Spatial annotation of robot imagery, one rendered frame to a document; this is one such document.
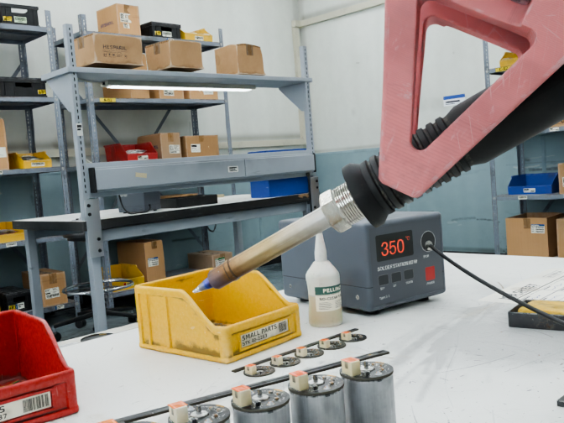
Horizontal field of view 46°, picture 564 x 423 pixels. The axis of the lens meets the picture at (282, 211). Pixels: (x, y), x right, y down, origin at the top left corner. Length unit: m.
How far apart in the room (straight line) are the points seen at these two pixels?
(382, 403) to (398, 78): 0.16
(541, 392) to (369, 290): 0.25
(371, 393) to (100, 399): 0.26
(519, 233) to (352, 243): 4.26
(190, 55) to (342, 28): 3.37
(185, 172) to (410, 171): 2.80
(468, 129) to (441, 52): 5.52
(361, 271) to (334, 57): 5.79
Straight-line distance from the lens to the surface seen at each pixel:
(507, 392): 0.48
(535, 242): 4.89
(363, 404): 0.32
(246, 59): 3.39
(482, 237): 5.58
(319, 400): 0.30
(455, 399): 0.46
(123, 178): 2.84
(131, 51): 3.00
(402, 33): 0.22
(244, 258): 0.25
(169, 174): 2.96
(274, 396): 0.30
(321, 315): 0.66
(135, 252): 5.00
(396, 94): 0.22
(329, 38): 6.49
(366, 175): 0.23
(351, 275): 0.69
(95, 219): 2.80
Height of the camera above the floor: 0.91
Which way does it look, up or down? 4 degrees down
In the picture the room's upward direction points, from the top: 5 degrees counter-clockwise
